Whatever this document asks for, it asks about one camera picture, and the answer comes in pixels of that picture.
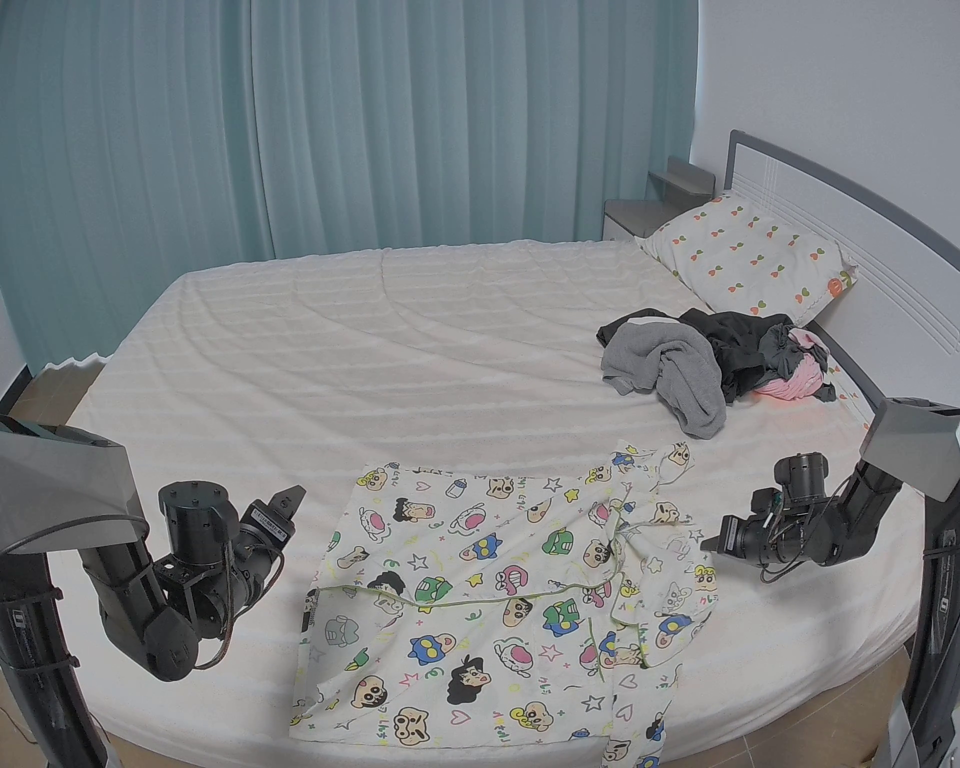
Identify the pile of clothes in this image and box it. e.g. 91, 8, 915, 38
596, 307, 840, 406

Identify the blue-green curtain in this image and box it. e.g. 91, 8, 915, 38
0, 0, 702, 376

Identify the bed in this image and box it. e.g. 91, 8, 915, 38
37, 129, 960, 762

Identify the grey garment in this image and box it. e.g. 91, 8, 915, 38
600, 318, 727, 440

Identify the grey bedside table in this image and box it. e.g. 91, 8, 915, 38
602, 156, 717, 243

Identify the white printed pillow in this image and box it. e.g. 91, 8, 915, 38
633, 191, 860, 327

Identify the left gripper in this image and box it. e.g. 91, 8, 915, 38
238, 498, 297, 560

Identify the white printed pyjama top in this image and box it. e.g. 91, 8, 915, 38
288, 441, 720, 768

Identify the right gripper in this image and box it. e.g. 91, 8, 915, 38
717, 513, 777, 564

